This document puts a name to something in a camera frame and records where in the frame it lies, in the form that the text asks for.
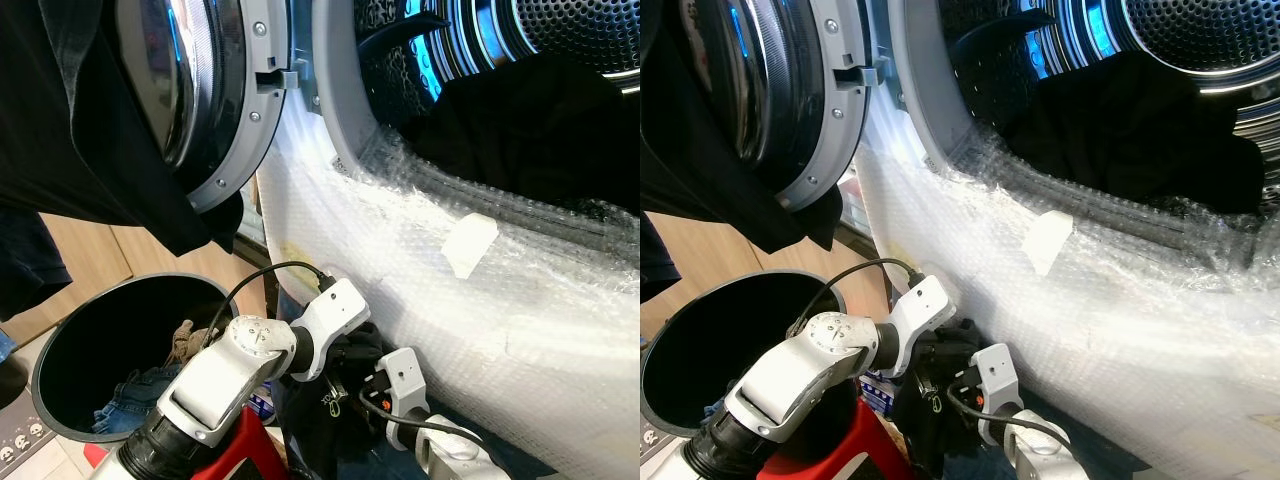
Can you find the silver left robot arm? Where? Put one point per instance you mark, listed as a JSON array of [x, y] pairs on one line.
[[810, 380], [230, 370]]

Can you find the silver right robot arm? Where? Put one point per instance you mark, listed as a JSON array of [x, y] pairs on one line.
[[1045, 462], [460, 460]]

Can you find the white bubble-wrapped washing machine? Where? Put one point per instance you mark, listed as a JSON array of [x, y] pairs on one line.
[[500, 330], [1100, 330]]

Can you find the small blue printed box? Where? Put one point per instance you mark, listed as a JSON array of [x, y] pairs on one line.
[[262, 402], [878, 395]]

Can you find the red robot torso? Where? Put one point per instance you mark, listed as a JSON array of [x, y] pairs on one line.
[[250, 452], [860, 457]]

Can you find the white tape piece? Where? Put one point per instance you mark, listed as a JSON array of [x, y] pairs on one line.
[[1048, 240], [470, 245]]

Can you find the brown crumpled cloth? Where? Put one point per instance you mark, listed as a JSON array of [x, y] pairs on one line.
[[185, 342]]

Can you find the blue denim jeans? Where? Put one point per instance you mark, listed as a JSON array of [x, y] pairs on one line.
[[715, 408], [140, 395]]

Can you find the black round laundry bin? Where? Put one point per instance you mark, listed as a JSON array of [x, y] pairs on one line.
[[100, 335], [720, 340]]

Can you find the light wooden cabinet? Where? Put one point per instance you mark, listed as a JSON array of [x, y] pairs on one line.
[[720, 250], [90, 262]]

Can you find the round chrome washer door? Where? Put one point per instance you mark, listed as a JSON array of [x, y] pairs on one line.
[[257, 70], [847, 110]]

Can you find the black crumpled garment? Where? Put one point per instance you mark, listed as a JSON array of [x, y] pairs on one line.
[[540, 130], [1120, 130]]

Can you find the grey skull pattern mat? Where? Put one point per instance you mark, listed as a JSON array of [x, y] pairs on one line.
[[20, 440], [650, 445]]

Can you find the black t-shirt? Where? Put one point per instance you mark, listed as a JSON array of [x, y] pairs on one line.
[[700, 150], [80, 150]]

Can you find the perforated steel washer drum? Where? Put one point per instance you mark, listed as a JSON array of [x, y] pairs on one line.
[[580, 28], [1200, 28]]

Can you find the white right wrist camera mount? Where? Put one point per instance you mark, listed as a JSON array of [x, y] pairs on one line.
[[995, 370], [405, 375]]

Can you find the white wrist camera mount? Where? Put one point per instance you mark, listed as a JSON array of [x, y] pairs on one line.
[[995, 370], [405, 375], [925, 305], [335, 310]]

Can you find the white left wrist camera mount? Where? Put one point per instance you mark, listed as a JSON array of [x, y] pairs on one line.
[[335, 310], [925, 305]]

